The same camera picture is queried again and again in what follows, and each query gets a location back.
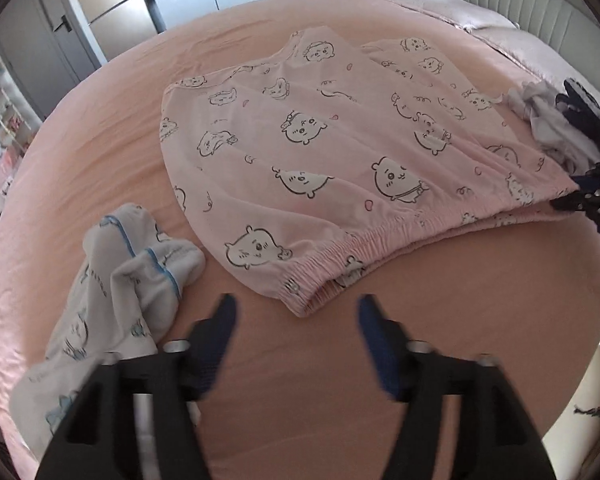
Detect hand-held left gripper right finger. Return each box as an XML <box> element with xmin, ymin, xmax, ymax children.
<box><xmin>357</xmin><ymin>294</ymin><xmax>548</xmax><ymax>480</ymax></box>

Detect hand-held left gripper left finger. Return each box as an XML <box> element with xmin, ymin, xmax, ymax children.
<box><xmin>35</xmin><ymin>292</ymin><xmax>240</xmax><ymax>480</ymax></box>

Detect pink cartoon print pajama pants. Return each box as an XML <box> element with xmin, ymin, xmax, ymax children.
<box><xmin>159</xmin><ymin>24</ymin><xmax>581</xmax><ymax>318</ymax></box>

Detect navy white-striped garment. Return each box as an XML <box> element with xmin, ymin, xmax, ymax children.
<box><xmin>554</xmin><ymin>77</ymin><xmax>600</xmax><ymax>158</ymax></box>

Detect white crumpled garment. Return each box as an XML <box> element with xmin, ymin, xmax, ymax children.
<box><xmin>507</xmin><ymin>81</ymin><xmax>600</xmax><ymax>176</ymax></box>

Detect light blue cartoon pajama top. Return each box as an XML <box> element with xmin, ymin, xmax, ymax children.
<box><xmin>9</xmin><ymin>202</ymin><xmax>207</xmax><ymax>461</ymax></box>

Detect pink bed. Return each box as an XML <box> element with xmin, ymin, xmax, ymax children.
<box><xmin>0</xmin><ymin>0</ymin><xmax>600</xmax><ymax>480</ymax></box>

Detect white shelf rack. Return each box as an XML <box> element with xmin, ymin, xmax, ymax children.
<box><xmin>0</xmin><ymin>80</ymin><xmax>36</xmax><ymax>196</ymax></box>

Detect silver fridge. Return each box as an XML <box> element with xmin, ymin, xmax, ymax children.
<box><xmin>72</xmin><ymin>0</ymin><xmax>166</xmax><ymax>66</ymax></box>

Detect grey door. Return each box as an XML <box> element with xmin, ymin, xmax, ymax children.
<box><xmin>0</xmin><ymin>0</ymin><xmax>103</xmax><ymax>121</ymax></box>

